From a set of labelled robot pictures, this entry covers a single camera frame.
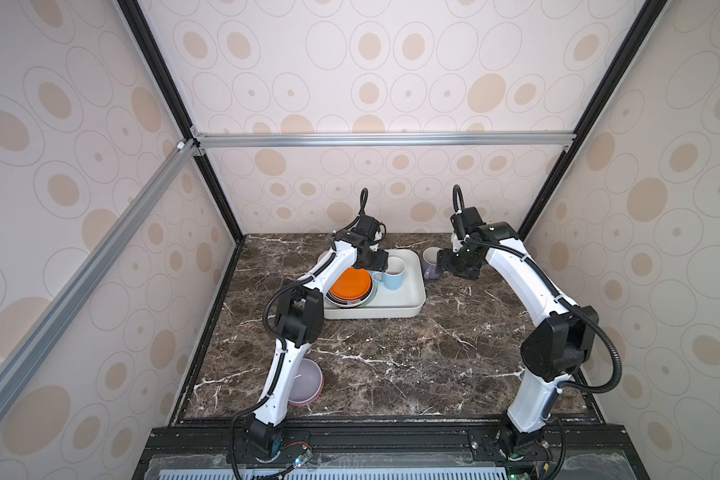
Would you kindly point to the horizontal aluminium frame bar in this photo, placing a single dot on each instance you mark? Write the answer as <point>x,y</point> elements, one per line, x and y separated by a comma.
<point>415,139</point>

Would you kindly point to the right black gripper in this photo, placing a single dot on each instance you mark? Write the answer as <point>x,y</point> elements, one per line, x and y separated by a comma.
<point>444,260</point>

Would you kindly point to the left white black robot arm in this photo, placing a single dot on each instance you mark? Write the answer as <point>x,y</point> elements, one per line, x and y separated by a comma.
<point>294,318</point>

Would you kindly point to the white plate dark green rim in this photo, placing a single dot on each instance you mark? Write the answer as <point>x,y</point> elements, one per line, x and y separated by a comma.
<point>343,303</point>

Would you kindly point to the left slanted aluminium frame bar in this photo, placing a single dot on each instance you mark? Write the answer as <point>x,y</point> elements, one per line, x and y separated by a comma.
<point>19,368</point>

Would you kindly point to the black plate orange rim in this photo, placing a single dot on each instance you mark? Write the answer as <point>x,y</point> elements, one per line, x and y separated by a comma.
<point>353,284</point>

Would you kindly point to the white plastic bin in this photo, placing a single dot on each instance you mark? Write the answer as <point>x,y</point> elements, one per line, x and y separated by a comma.
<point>403,302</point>

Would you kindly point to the purple bowl red rim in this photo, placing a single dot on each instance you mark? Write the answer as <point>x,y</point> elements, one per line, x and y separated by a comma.
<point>308,384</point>

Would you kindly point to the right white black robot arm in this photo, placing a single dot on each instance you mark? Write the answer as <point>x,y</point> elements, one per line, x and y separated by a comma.
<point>564,332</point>

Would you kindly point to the purple ceramic mug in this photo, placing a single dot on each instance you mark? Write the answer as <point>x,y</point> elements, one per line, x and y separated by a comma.
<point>429,264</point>

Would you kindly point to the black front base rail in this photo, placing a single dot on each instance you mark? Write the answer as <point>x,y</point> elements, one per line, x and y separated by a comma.
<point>391,450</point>

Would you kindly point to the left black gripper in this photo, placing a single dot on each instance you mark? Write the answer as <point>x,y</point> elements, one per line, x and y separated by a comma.
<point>381,261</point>

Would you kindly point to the light blue ceramic mug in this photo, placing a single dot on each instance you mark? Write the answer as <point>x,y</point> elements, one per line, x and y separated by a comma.
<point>393,276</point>

